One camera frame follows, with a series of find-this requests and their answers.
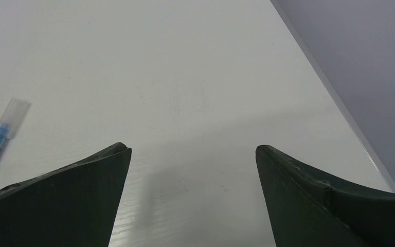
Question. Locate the clear pen cap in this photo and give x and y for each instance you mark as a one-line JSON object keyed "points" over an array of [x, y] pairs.
{"points": [[13, 116]]}

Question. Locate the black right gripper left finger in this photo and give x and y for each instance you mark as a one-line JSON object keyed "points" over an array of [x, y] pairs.
{"points": [[75, 205]]}

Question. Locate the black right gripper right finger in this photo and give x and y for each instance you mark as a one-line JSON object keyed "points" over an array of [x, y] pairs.
{"points": [[310, 207]]}

